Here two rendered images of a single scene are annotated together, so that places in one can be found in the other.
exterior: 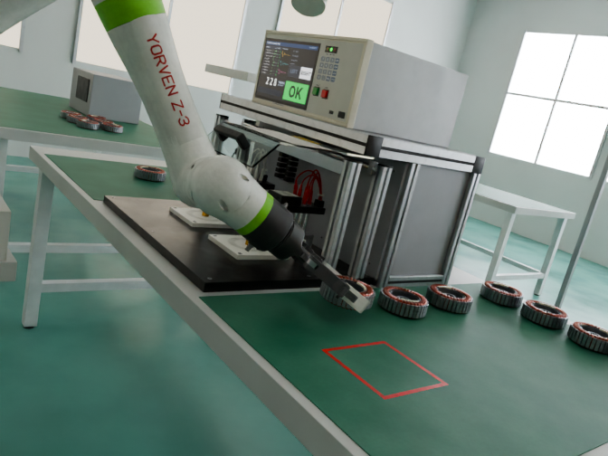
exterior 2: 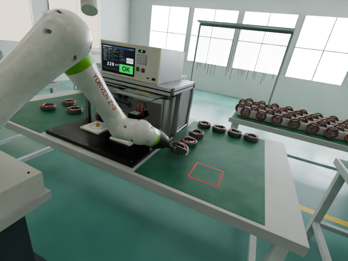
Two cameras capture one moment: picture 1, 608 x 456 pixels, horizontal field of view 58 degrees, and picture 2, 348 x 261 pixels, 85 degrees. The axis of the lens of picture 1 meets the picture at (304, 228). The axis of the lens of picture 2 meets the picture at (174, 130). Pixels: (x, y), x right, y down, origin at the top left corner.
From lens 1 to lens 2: 0.50 m
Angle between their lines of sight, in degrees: 29
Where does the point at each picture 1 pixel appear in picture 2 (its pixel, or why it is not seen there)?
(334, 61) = (144, 56)
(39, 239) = not seen: outside the picture
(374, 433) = (228, 203)
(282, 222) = (164, 137)
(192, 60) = (9, 27)
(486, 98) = (143, 32)
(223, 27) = (20, 9)
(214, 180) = (143, 133)
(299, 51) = (123, 51)
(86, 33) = not seen: outside the picture
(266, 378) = (184, 198)
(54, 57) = not seen: outside the picture
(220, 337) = (154, 186)
